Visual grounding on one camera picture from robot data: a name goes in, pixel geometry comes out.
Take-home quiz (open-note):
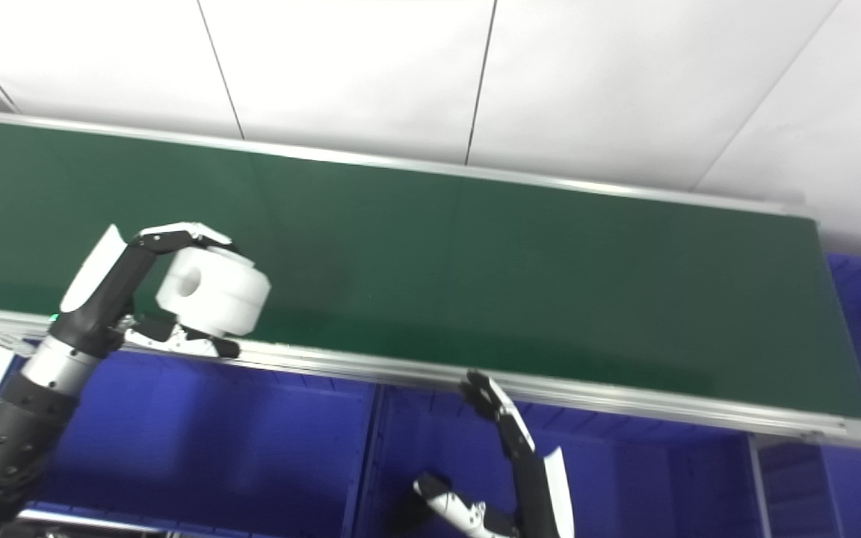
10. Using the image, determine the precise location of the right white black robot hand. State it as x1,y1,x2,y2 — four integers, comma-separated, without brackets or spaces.
412,370,575,538

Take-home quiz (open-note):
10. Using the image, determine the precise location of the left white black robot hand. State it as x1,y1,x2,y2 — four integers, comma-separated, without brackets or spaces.
48,221,241,360

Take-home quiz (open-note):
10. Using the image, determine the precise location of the white plastic part with hole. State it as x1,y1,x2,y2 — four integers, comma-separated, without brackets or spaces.
155,247,272,338

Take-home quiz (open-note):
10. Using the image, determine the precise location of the green conveyor belt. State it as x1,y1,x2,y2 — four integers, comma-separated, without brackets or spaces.
0,108,861,450
0,118,861,421

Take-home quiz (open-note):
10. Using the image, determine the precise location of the silver metal bar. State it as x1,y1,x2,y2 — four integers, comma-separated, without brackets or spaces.
16,508,173,537

